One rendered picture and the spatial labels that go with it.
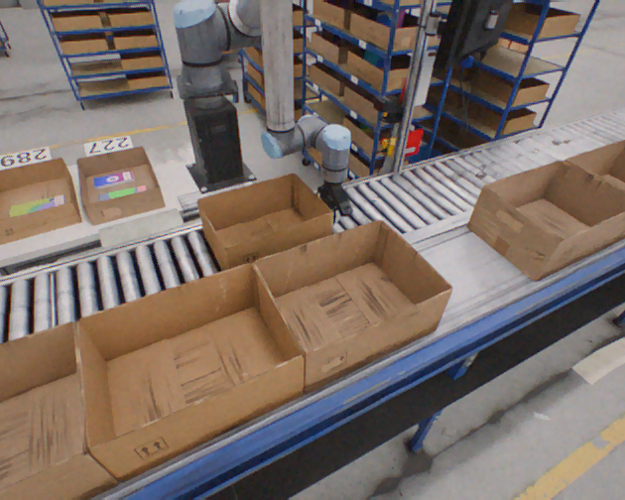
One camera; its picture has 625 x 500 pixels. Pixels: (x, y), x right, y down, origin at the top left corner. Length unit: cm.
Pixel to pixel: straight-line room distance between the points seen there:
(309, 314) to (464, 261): 54
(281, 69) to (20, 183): 133
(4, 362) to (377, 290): 88
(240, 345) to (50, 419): 42
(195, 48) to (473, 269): 121
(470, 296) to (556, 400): 114
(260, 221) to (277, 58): 64
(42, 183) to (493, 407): 228
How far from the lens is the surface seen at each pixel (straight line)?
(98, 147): 201
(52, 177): 206
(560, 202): 167
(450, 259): 127
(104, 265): 151
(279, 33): 114
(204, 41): 156
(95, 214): 167
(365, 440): 117
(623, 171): 201
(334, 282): 111
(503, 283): 126
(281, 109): 120
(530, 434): 209
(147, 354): 103
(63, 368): 106
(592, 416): 229
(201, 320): 103
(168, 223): 160
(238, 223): 152
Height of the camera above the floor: 171
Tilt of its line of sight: 43 degrees down
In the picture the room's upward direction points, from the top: 2 degrees clockwise
